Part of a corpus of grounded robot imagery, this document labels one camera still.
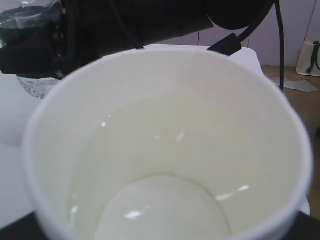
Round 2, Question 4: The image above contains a white tote bag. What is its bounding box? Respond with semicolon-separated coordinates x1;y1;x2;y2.
296;41;320;77

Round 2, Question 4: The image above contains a white paper cup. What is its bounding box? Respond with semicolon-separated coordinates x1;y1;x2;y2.
23;49;313;240

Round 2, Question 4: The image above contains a clear plastic water bottle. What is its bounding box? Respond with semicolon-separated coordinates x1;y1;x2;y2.
0;0;62;99

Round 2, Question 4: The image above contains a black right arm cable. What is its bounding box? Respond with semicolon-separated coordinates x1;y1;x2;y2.
206;0;286;91

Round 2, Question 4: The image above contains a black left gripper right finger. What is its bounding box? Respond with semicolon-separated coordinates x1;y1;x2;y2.
284;212;320;240

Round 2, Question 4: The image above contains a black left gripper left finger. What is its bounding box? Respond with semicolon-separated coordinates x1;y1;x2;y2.
0;213;43;240

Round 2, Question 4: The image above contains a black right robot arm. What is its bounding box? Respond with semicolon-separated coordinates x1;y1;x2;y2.
0;0;274;79

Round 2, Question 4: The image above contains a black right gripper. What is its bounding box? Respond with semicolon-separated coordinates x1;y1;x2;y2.
0;0;140;79

